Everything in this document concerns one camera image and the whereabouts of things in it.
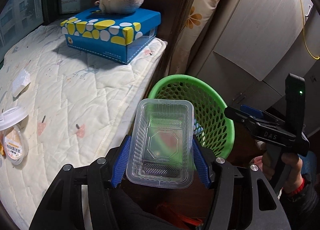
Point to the round labelled pudding cup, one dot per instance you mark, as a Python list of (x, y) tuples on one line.
[(15, 144)]

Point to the blue yellow dotted tissue box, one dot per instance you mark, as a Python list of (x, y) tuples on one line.
[(117, 37)]

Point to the white plastic cup lid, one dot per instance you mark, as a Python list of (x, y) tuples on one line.
[(12, 117)]

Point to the grey wooden cabinet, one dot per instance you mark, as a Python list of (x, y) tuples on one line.
[(248, 48)]

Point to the white tissue piece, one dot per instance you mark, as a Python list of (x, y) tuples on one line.
[(20, 82)]

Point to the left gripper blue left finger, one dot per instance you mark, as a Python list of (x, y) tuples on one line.
[(61, 206)]

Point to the floral cream curtain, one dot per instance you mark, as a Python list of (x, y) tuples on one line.
[(199, 14)]

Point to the orange candy wrapper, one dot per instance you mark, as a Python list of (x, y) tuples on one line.
[(2, 152)]

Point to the person's right hand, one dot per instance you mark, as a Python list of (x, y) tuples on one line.
[(287, 180)]

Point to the clear rectangular plastic tray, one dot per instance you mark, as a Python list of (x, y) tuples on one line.
[(161, 153)]

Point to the cream quilted patterned mat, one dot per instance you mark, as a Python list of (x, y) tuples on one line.
[(79, 107)]

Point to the green plastic mesh wastebasket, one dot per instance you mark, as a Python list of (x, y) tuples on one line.
[(213, 130)]

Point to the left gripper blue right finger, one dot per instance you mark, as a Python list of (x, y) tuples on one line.
[(242, 197)]

